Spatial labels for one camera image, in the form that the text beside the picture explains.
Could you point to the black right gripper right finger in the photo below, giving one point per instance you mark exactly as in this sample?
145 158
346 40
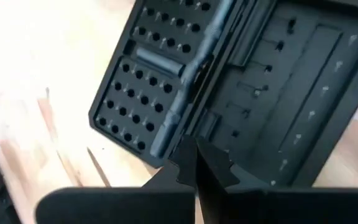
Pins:
275 207

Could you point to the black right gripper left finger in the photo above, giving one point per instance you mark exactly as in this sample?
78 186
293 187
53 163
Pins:
120 205

